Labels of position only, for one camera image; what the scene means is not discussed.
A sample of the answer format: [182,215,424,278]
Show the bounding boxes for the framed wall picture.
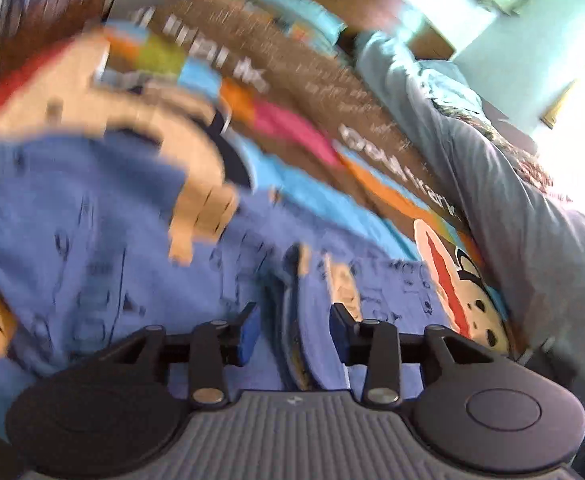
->
[541,80,579,131]

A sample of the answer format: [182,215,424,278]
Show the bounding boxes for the wooden headboard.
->
[297,0,456,61]

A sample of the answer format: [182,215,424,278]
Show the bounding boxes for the grey duvet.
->
[355,30,585,411]

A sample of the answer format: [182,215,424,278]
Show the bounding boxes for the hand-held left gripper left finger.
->
[92,302,263,406]

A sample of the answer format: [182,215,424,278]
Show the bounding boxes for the colourful printed bed sheet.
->
[0,0,528,361]

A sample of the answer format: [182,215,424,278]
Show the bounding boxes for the blue car print pants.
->
[0,130,456,441]

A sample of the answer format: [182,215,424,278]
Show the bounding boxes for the light blue pillow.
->
[227,0,346,58]

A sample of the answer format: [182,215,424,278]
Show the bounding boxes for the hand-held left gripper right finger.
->
[329,302,504,406]

